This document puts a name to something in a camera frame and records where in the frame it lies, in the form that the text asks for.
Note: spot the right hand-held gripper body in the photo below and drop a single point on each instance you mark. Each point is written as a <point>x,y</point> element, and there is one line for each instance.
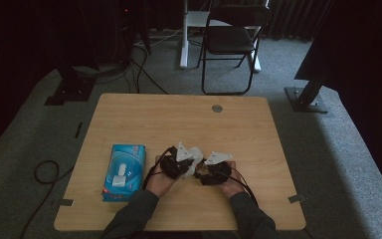
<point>220,171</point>

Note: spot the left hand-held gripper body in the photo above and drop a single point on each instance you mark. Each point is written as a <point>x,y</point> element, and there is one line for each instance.
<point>170,167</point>

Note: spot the white tissue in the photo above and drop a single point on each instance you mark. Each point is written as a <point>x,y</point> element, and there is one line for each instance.
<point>197,157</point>

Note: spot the blue tissue pack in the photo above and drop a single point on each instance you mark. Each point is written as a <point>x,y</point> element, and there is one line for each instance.
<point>124,192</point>

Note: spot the person's left hand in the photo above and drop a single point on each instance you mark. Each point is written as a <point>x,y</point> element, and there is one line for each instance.
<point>160,184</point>

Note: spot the person's right hand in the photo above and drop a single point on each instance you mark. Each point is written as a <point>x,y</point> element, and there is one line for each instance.
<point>232,187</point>

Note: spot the round grey table grommet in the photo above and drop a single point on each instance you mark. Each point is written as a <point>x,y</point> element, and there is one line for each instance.
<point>217,108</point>

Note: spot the grey tape strip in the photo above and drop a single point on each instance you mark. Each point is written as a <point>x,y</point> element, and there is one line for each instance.
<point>66,202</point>
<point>296,198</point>

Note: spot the black tape strip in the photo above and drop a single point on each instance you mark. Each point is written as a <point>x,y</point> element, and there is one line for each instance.
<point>78,130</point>

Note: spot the black metal stand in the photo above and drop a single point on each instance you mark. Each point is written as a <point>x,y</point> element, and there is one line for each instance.
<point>73,86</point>
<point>306,98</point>

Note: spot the black folding chair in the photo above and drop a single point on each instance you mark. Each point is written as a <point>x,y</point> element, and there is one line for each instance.
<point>230,40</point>

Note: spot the dark curtain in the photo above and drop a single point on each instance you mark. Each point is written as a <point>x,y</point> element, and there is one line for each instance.
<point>291,20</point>

